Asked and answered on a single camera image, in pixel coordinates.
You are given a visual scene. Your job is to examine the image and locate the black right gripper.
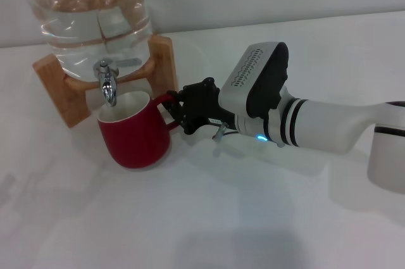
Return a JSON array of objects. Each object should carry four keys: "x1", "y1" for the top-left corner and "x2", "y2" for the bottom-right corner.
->
[{"x1": 166, "y1": 77, "x2": 238, "y2": 136}]

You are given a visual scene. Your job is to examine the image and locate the red ceramic cup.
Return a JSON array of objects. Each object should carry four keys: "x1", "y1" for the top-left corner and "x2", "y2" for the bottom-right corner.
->
[{"x1": 96, "y1": 90, "x2": 181, "y2": 170}]

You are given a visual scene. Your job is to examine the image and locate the chrome faucet tap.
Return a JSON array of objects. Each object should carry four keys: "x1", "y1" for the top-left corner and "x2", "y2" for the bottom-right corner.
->
[{"x1": 92, "y1": 57, "x2": 142, "y2": 107}]

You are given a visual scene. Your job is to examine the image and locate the wooden dispenser stand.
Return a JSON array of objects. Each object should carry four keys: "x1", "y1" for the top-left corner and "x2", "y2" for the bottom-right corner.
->
[{"x1": 32, "y1": 33, "x2": 180, "y2": 129}]

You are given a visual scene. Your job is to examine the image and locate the glass water dispenser jar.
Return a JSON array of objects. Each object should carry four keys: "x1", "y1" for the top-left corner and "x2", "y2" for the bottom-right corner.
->
[{"x1": 23, "y1": 0, "x2": 155, "y2": 83}]

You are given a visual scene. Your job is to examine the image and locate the right gripper cable with plug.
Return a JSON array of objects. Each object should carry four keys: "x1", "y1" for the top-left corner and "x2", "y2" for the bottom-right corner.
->
[{"x1": 212, "y1": 122, "x2": 241, "y2": 142}]

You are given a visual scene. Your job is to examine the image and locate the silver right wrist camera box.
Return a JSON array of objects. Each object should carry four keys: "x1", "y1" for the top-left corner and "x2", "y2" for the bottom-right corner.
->
[{"x1": 218, "y1": 41, "x2": 289, "y2": 120}]

